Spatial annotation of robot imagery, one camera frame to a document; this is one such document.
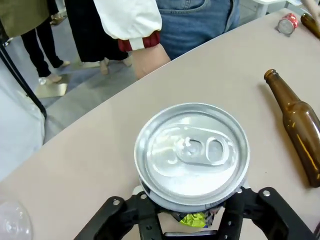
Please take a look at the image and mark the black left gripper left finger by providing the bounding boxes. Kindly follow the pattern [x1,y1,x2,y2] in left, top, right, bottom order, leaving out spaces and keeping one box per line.
[73,185,166,240]

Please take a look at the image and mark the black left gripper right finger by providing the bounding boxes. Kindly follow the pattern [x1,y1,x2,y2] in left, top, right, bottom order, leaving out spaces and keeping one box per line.
[216,179,318,240]

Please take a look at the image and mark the crushed silver aluminium can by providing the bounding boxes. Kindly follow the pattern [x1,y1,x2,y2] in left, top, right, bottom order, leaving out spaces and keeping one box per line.
[133,102,251,228]

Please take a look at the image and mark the person forearm white sleeve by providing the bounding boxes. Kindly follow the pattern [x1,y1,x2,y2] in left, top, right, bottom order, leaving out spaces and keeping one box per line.
[93,0,172,80]

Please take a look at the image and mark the crushed red soda can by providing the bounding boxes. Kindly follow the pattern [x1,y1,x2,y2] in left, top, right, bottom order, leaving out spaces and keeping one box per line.
[276,12,300,37]

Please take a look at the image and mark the brown glass beer bottle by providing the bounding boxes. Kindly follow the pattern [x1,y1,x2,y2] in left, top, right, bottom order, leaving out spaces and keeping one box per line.
[263,68,320,188]

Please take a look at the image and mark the clear plastic cup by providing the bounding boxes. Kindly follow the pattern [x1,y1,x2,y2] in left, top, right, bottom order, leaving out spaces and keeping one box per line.
[0,199,34,240]

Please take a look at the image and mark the black stand pole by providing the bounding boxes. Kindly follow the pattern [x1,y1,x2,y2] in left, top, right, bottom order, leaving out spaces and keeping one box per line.
[0,44,48,120]

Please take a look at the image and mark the bystander in black skirt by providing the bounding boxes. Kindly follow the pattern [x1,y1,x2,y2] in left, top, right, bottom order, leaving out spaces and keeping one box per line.
[47,0,133,75]

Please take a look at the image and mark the person in blue jeans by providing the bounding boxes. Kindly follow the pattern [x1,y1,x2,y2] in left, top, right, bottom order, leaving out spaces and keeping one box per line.
[156,0,241,61]

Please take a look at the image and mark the dark brown glass bottle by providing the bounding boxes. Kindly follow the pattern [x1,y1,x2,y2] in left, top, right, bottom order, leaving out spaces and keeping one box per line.
[300,13,320,40]

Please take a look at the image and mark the bystander in olive coat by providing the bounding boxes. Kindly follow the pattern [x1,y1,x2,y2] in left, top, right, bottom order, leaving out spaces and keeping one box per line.
[0,0,71,85]

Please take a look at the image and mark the white table in background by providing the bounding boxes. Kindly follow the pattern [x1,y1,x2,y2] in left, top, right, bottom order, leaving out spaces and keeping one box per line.
[252,0,305,18]

